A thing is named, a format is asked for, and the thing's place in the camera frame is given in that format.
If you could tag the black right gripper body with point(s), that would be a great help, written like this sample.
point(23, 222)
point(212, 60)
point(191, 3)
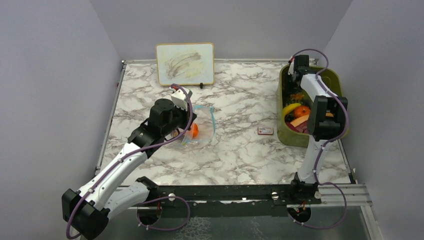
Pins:
point(291, 80)

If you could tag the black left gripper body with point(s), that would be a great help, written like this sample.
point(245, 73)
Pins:
point(181, 118)

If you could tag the orange toy tangerine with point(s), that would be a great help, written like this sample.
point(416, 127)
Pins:
point(194, 130)

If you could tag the clear blue zip top bag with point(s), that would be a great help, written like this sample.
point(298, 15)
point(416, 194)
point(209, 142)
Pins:
point(206, 125)

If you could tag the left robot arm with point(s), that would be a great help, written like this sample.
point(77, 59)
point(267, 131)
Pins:
point(87, 211)

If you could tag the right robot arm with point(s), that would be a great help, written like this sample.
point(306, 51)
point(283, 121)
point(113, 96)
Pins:
point(306, 180)

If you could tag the yellow toy banana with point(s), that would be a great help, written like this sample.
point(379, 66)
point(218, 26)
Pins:
point(289, 108)

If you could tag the orange toy pumpkin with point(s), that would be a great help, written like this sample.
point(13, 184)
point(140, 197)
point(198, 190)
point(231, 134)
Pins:
point(301, 111)

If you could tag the yellow framed whiteboard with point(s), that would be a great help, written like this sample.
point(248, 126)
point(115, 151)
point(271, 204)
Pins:
point(185, 64)

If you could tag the purple orange toy slice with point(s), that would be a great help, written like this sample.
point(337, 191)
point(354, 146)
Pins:
point(300, 125)

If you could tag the red white small card box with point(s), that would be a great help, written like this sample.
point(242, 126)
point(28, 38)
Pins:
point(266, 131)

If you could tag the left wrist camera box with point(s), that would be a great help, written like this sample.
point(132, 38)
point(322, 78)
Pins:
point(179, 99)

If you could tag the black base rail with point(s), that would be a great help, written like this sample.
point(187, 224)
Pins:
point(215, 201)

